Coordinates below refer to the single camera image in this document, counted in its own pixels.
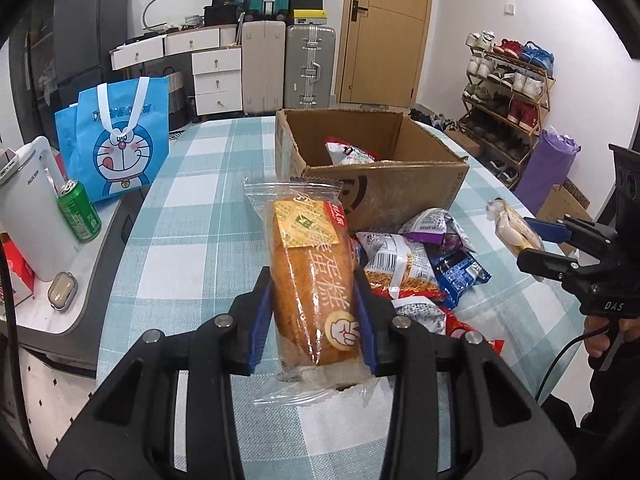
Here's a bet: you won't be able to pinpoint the silver suitcase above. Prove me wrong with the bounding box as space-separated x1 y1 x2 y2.
285 24 337 109

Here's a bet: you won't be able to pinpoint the purple white snack packet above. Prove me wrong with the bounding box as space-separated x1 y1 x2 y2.
398 207 478 253

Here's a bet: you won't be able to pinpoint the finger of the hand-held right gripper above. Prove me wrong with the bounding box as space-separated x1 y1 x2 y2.
523 215 619 252
516 248 597 287

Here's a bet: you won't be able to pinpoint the checkered tablecloth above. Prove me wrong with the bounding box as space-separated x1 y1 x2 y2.
95 115 596 480

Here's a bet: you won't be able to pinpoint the grey earbuds case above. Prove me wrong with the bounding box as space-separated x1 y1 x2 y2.
46 271 78 312

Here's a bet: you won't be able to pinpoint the dark grey fridge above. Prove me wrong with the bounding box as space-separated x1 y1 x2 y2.
52 0 136 111

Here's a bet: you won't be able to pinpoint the white tabletop appliance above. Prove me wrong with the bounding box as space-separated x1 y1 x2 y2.
0 136 81 282

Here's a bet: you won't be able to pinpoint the blue snack packet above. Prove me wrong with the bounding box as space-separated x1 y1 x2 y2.
430 250 490 310

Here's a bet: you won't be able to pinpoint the beige suitcase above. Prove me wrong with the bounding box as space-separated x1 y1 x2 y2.
241 20 287 118

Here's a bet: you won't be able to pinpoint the black yellow box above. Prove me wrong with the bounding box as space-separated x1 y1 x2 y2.
287 9 326 26

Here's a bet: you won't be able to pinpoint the dark glass cabinet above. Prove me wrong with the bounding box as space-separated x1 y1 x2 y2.
7 10 61 126

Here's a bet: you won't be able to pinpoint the cardboard box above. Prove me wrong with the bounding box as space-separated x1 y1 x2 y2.
274 108 471 233

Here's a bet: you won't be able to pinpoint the blue cartoon tote bag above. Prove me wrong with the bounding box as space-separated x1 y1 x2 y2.
54 76 171 204

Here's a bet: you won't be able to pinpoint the black bag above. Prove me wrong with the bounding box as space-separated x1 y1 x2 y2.
203 0 246 27

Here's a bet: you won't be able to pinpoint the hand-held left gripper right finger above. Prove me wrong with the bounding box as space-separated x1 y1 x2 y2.
352 272 578 480

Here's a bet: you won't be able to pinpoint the black cable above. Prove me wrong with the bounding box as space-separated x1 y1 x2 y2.
537 332 586 406

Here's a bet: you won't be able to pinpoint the red white carton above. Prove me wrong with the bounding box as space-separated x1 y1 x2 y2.
0 237 36 308

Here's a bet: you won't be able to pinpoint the white drawer dresser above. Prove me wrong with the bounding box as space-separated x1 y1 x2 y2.
109 25 246 123

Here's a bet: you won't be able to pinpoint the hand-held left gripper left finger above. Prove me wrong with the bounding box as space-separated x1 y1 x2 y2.
47 265 276 480

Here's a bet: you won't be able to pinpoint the grey oval hoop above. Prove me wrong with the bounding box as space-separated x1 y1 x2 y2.
142 0 213 31

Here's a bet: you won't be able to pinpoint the red cookie packet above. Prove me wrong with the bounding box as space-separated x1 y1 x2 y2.
442 307 506 356

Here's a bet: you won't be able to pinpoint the red orange snack packet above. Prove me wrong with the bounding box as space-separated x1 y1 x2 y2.
356 232 447 303

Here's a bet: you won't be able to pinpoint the grey side table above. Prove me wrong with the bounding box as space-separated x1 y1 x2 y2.
15 180 151 376

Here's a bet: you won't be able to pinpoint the shoe rack with shoes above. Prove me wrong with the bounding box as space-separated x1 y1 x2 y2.
457 30 557 183

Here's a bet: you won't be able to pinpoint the green drink can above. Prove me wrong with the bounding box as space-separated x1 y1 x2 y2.
56 178 102 243

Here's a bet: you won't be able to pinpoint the person's right hand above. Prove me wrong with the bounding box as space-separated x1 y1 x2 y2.
582 316 640 361

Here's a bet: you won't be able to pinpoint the clear bread packet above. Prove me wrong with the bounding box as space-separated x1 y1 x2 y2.
486 197 546 256

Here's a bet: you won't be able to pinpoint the wooden door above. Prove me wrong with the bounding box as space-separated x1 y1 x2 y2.
334 0 435 107

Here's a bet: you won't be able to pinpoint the purple rolled mat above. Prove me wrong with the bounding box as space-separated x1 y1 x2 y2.
514 130 581 216

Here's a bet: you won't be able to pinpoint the brown floor carton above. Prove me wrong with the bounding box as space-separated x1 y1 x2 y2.
537 177 596 256

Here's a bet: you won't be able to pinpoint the clear sponge cake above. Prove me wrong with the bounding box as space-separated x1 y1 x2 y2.
243 176 383 407

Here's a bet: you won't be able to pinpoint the dark shoes on floor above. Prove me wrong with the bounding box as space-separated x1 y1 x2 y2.
407 107 461 133

